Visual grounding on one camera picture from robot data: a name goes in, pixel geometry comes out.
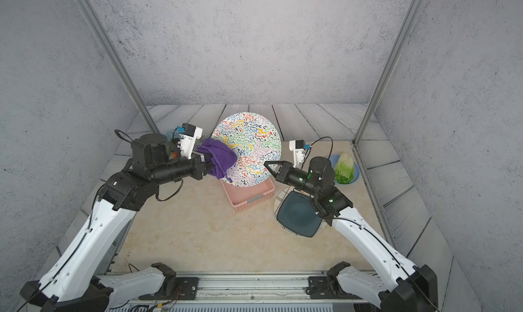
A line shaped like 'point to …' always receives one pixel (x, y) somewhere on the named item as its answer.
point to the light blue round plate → (334, 159)
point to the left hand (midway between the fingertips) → (222, 158)
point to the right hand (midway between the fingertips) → (264, 165)
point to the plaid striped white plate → (321, 227)
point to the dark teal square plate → (299, 213)
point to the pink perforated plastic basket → (242, 197)
